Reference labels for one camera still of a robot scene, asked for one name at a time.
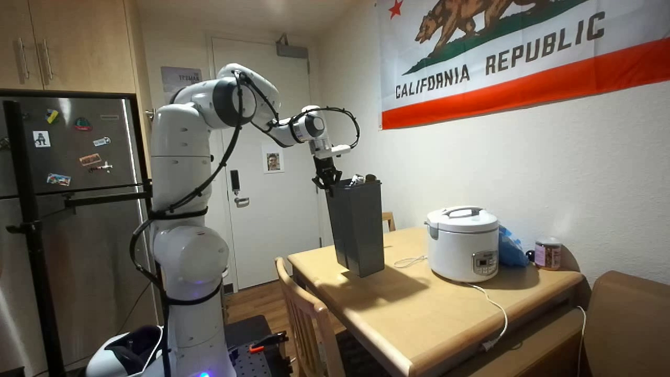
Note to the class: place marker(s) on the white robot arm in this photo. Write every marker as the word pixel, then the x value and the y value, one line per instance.
pixel 188 342

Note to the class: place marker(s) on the wooden chair near robot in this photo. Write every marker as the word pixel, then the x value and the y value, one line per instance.
pixel 311 325

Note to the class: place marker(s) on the white door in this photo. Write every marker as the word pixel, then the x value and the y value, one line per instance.
pixel 267 203

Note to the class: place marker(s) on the white rice cooker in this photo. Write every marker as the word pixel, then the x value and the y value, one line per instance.
pixel 463 243

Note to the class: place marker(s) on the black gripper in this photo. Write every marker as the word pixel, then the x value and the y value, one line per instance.
pixel 328 174

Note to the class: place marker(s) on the stainless steel refrigerator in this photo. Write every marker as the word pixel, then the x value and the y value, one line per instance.
pixel 69 232

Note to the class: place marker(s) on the dark grey landfill bin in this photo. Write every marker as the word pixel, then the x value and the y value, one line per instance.
pixel 357 228

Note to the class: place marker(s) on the brown sofa armrest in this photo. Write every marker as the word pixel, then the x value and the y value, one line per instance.
pixel 628 327

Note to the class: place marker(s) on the California Republic flag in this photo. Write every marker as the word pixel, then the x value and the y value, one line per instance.
pixel 450 59

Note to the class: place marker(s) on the pink mug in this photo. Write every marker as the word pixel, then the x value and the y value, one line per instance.
pixel 546 255

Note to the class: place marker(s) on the wooden upper cabinet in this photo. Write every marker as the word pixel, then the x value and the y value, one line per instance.
pixel 68 45

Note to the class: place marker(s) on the blue plastic bag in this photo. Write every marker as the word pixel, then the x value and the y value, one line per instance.
pixel 512 251

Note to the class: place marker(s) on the wooden chair behind table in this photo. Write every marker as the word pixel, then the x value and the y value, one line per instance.
pixel 387 221

